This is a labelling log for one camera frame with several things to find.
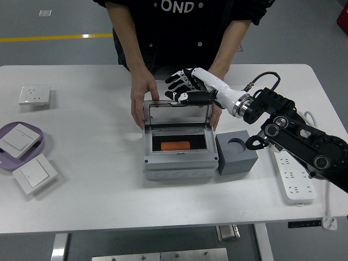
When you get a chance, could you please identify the person's right hand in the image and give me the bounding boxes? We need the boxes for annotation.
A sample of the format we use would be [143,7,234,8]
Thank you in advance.
[129,73,160,131]

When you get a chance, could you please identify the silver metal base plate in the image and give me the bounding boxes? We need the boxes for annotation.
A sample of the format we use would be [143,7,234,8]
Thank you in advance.
[91,247,229,261]

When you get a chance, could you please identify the orange cylinder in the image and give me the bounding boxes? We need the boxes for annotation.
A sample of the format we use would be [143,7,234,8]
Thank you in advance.
[160,141,190,151]

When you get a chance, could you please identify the grey junction box clear lid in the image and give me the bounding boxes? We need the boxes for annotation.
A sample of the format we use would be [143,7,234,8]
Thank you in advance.
[142,100,220,180]

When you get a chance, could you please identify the person's left hand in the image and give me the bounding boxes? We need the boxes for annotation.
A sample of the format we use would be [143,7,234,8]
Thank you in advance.
[208,69,228,132]

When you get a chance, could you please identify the white wall socket plate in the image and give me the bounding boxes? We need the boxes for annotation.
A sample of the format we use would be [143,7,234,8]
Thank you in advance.
[18,86,52,105]

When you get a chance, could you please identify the white table leg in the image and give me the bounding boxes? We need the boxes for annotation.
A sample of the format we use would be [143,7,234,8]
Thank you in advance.
[253,222,274,261]
[50,233,70,261]

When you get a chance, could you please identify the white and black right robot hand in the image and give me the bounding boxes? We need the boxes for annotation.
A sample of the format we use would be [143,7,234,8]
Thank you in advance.
[164,67,251,115]

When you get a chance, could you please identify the grey metal bracket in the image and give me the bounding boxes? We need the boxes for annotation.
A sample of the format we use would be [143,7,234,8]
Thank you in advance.
[216,224,241,243]

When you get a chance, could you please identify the black table control panel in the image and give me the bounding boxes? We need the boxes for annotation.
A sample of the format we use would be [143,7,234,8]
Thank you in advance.
[288,219,323,228]

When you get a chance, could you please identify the grey cube with round hole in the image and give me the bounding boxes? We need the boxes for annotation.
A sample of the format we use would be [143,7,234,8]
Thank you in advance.
[215,129,258,176]

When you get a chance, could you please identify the white wall switch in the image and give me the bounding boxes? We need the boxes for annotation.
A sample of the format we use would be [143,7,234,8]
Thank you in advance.
[0,123,42,159]
[12,154,59,195]

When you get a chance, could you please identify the red object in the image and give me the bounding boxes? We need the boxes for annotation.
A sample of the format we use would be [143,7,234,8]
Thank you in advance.
[336,5,348,27]

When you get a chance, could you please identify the person's torso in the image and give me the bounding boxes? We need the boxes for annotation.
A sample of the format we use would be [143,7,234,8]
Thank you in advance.
[92,0,277,74]

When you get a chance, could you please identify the purple tray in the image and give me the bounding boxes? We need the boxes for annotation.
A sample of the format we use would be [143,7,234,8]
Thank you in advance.
[0,121,46,171]

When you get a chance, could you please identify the white power strip cable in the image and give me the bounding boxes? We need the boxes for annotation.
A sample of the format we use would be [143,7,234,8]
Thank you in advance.
[297,110,338,231]

